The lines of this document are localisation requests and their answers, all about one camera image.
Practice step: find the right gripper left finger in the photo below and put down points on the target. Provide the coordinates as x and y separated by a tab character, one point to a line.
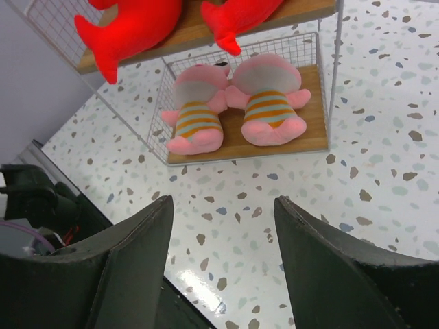
109	280

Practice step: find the red shark plush back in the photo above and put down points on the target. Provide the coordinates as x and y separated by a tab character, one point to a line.
235	17

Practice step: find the white wire wooden shelf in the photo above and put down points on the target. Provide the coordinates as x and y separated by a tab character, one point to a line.
307	33

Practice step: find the pink plush striped hat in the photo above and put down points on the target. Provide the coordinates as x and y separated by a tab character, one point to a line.
199	98
267	88

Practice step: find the red shark plush front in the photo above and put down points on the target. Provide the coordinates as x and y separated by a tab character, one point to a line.
138	26

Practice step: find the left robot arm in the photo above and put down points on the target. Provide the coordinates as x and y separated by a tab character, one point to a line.
28	193

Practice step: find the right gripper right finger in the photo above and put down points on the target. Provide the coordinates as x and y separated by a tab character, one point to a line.
335	280

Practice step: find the red shark plush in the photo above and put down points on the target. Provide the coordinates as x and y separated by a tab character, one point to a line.
235	17
138	26

